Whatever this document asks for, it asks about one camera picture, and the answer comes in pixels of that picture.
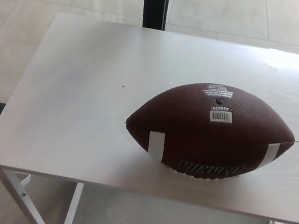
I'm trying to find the brown junior american football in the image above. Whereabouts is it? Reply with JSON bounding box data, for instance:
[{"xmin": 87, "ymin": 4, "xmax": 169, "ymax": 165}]
[{"xmin": 119, "ymin": 73, "xmax": 299, "ymax": 193}]

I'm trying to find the black vertical post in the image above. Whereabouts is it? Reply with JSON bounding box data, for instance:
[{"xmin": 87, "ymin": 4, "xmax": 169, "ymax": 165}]
[{"xmin": 140, "ymin": 0, "xmax": 169, "ymax": 32}]

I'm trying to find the white metal table frame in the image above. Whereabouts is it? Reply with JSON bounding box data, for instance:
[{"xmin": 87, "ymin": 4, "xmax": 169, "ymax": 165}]
[{"xmin": 0, "ymin": 168, "xmax": 86, "ymax": 224}]

